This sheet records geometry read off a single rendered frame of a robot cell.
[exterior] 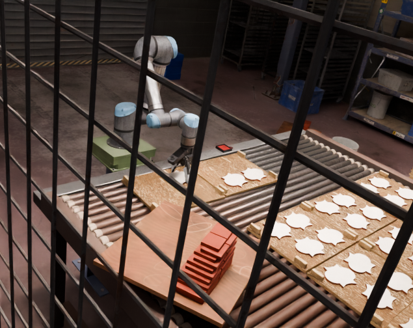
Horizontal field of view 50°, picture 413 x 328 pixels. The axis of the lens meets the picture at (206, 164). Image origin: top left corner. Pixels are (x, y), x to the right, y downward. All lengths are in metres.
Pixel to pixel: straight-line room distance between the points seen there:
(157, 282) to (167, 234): 0.27
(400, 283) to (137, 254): 1.12
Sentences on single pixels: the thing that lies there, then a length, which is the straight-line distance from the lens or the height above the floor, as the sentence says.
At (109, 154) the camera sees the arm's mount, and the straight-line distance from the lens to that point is 2.48.
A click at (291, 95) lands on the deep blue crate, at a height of 0.20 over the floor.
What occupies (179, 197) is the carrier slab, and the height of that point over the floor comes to 0.94.
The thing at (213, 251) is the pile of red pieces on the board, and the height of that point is 1.18.
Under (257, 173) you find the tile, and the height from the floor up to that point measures 0.95.
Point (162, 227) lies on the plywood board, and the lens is 1.82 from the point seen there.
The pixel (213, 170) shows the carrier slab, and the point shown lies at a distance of 2.52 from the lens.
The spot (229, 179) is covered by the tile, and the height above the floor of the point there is 0.95.
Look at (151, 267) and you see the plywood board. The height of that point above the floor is 1.04.
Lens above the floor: 2.11
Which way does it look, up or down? 27 degrees down
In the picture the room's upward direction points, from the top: 11 degrees clockwise
